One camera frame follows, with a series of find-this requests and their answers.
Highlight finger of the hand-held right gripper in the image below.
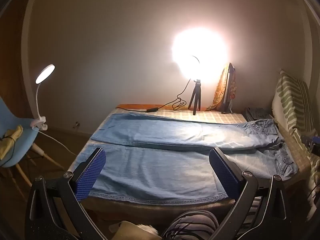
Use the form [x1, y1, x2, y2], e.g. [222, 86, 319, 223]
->
[301, 135, 320, 155]

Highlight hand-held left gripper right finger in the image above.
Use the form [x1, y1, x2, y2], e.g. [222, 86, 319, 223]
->
[207, 147, 295, 240]

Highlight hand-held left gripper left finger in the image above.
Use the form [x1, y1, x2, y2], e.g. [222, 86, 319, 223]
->
[25, 147, 107, 240]

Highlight blue denim pants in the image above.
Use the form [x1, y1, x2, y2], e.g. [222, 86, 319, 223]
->
[75, 113, 299, 204]

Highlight green striped pillow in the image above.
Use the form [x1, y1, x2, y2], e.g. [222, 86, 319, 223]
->
[271, 69, 320, 205]

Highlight dark folded clothes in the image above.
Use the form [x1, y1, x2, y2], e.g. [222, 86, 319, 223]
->
[244, 107, 274, 123]

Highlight white fluffy slipper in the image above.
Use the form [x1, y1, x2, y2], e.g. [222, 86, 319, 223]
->
[109, 220, 162, 240]

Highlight blue chair with wooden legs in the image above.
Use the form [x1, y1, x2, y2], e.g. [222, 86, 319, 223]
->
[0, 96, 65, 203]

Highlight black mini tripod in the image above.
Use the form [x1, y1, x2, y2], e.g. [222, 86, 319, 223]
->
[188, 79, 202, 116]

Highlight orange patterned cloth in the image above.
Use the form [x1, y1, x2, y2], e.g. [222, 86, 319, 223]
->
[205, 63, 237, 111]

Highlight yellow cloth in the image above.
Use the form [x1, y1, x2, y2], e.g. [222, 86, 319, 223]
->
[0, 125, 23, 160]

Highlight white clip lamp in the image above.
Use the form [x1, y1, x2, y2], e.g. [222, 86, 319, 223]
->
[30, 64, 56, 131]

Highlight white lamp cable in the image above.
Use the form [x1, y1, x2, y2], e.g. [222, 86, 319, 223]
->
[37, 130, 78, 157]

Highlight wooden bed frame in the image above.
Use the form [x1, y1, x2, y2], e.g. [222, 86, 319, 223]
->
[116, 103, 208, 110]

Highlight black ring light cable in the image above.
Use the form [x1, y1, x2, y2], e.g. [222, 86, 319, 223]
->
[115, 79, 193, 113]

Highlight thin black cable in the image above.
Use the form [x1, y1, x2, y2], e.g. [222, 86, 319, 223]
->
[0, 132, 18, 168]

